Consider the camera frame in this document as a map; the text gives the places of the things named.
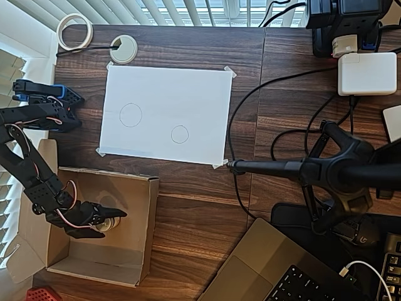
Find small white plug adapter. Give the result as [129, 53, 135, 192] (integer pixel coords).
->
[331, 34, 359, 59]

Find red leader robot arm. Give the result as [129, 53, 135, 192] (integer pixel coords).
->
[25, 287, 62, 301]

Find white square power adapter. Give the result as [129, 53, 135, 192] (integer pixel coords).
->
[337, 52, 398, 97]

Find small jar with silver lid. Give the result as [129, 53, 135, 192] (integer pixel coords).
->
[95, 216, 122, 233]

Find masking tape roll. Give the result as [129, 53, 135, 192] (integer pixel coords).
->
[57, 14, 94, 51]

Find grey laptop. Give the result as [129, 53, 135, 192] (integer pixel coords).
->
[197, 218, 370, 301]

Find white paper sheet with circles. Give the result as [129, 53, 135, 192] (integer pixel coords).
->
[98, 64, 233, 166]

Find white round cable grommet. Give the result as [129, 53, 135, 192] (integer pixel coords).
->
[109, 35, 138, 65]

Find black tripod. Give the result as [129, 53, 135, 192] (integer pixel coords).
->
[226, 120, 401, 236]

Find open cardboard box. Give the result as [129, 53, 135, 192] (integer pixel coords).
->
[4, 137, 160, 288]

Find blue plug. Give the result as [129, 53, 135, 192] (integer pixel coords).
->
[362, 34, 377, 51]

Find black power strip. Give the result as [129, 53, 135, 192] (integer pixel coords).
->
[305, 0, 385, 58]

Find black computer mouse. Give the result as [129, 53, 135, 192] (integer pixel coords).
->
[331, 216, 382, 247]

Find silver flat device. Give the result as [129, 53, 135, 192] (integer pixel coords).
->
[382, 105, 401, 144]

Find black blue table clamp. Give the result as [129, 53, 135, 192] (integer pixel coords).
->
[12, 80, 67, 102]

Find black power cable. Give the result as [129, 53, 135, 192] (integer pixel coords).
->
[269, 93, 357, 164]
[303, 93, 338, 161]
[259, 0, 289, 28]
[264, 2, 310, 28]
[227, 69, 339, 220]

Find black mouse pad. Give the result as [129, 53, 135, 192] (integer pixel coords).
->
[271, 202, 401, 301]

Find black keyboard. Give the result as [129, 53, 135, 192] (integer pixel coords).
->
[377, 233, 401, 301]

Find white charging cable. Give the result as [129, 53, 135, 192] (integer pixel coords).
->
[341, 260, 394, 301]

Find thin black cable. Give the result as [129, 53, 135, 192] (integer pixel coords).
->
[55, 43, 122, 58]

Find white vertical window blinds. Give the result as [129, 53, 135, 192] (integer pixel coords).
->
[18, 0, 310, 28]
[0, 46, 29, 251]

